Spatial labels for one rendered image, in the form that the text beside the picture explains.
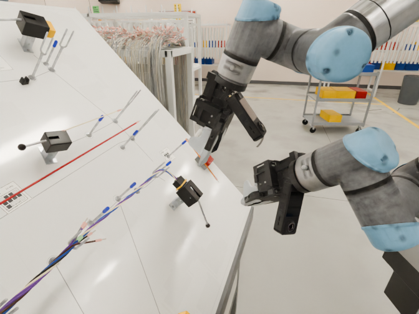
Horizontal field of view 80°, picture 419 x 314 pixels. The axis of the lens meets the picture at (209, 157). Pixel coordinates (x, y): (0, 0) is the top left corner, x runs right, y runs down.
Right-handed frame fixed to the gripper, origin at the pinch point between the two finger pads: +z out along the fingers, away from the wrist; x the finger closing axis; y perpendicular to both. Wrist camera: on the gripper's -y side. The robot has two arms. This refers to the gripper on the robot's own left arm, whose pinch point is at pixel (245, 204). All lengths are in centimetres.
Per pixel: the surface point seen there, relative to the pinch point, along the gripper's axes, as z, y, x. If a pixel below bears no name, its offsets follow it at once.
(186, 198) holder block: 10.8, 3.4, 11.7
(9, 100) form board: 12, 24, 55
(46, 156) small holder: 9.7, 10.4, 45.8
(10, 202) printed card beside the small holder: 7, -1, 50
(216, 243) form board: 18.6, -8.2, -2.0
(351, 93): 109, 212, -327
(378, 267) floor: 57, -26, -162
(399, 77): 159, 439, -756
